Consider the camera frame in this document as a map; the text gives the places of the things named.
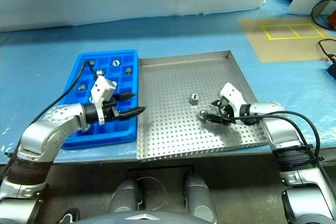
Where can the blue compartment tray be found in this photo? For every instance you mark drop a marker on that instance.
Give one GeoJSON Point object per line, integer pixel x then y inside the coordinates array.
{"type": "Point", "coordinates": [118, 129]}

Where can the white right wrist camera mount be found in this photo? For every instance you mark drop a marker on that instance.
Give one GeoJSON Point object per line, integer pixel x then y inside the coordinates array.
{"type": "Point", "coordinates": [233, 94]}

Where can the blue plastic table cover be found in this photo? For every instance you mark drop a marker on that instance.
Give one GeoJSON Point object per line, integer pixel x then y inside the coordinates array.
{"type": "Point", "coordinates": [39, 58]}

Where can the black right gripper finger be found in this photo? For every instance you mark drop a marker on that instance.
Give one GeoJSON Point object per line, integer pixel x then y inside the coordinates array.
{"type": "Point", "coordinates": [217, 102]}
{"type": "Point", "coordinates": [218, 119]}

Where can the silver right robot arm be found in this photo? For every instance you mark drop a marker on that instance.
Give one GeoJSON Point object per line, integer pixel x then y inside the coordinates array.
{"type": "Point", "coordinates": [283, 134]}

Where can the small metal nut on tray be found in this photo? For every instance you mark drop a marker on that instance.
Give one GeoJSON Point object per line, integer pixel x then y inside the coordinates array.
{"type": "Point", "coordinates": [194, 99]}

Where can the black rounded shape white marks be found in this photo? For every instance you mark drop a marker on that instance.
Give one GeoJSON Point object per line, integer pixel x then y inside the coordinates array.
{"type": "Point", "coordinates": [71, 216]}

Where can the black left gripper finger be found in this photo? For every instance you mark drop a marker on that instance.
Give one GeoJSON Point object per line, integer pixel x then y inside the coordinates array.
{"type": "Point", "coordinates": [131, 112]}
{"type": "Point", "coordinates": [124, 96]}

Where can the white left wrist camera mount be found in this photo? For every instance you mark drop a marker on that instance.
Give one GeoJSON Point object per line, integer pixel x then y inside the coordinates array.
{"type": "Point", "coordinates": [101, 87]}

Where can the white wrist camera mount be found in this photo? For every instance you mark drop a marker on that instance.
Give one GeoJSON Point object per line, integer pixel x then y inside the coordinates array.
{"type": "Point", "coordinates": [101, 87]}
{"type": "Point", "coordinates": [233, 94]}

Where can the dark grey robot torso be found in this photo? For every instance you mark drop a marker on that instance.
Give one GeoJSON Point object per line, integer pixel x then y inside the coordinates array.
{"type": "Point", "coordinates": [147, 220]}

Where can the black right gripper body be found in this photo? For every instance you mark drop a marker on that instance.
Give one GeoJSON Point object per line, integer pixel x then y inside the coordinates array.
{"type": "Point", "coordinates": [227, 109]}

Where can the red object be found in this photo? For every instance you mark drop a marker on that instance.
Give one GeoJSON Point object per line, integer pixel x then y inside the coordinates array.
{"type": "Point", "coordinates": [333, 22]}

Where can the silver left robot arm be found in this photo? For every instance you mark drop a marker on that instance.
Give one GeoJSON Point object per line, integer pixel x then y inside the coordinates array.
{"type": "Point", "coordinates": [39, 132]}

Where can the tan cardboard mat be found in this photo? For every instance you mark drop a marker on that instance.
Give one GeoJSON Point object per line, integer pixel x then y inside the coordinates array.
{"type": "Point", "coordinates": [283, 48]}

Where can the perforated metal tray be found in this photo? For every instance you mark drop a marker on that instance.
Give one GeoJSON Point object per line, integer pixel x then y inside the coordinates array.
{"type": "Point", "coordinates": [170, 90]}

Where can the black panel under table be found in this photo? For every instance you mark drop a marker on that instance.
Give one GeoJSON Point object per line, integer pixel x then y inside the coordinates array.
{"type": "Point", "coordinates": [160, 172]}

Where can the grey rounded shape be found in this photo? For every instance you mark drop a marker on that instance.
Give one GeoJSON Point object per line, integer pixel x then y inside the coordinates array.
{"type": "Point", "coordinates": [124, 195]}
{"type": "Point", "coordinates": [199, 197]}

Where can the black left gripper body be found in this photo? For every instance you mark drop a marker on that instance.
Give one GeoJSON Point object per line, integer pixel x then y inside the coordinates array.
{"type": "Point", "coordinates": [110, 110]}

